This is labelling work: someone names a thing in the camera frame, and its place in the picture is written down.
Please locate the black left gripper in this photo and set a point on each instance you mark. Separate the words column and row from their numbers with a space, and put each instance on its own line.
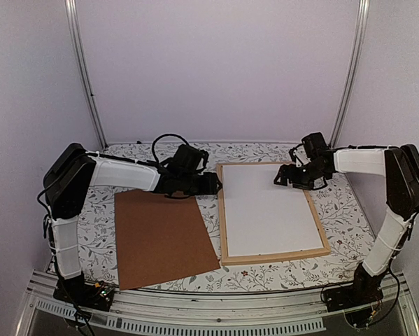
column 210, row 186

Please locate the left aluminium corner post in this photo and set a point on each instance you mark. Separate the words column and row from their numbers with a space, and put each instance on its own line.
column 74, row 28

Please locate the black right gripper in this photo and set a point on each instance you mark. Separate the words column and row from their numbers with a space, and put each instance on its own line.
column 283, row 171

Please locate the floral patterned table cover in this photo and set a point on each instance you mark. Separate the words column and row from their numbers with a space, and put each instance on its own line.
column 348, row 232

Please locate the right aluminium corner post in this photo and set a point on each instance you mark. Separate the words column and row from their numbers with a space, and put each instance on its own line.
column 358, row 41

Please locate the brown backing board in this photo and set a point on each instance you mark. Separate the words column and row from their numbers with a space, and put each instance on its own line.
column 160, row 239

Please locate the photo with white border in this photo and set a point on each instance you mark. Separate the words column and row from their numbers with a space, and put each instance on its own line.
column 263, row 218

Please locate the light wooden picture frame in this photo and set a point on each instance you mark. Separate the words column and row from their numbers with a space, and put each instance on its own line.
column 273, row 258

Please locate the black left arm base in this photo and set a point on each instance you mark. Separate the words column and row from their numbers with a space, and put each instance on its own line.
column 98, row 295

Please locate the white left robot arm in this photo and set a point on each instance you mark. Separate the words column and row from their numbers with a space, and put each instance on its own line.
column 76, row 170

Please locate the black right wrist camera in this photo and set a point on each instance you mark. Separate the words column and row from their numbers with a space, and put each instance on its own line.
column 311, row 147

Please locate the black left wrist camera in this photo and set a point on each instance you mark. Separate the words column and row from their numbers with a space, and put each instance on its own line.
column 187, row 160

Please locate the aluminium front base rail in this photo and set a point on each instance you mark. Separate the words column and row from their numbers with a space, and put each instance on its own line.
column 157, row 312

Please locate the aluminium corner post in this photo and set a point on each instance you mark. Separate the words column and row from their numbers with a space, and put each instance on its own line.
column 74, row 28
column 358, row 41

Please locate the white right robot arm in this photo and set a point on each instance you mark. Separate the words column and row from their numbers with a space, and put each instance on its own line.
column 398, row 165

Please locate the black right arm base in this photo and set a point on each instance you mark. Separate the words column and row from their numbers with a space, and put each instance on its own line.
column 364, row 289

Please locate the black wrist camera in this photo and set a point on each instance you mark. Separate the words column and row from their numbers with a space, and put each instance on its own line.
column 187, row 160
column 311, row 147

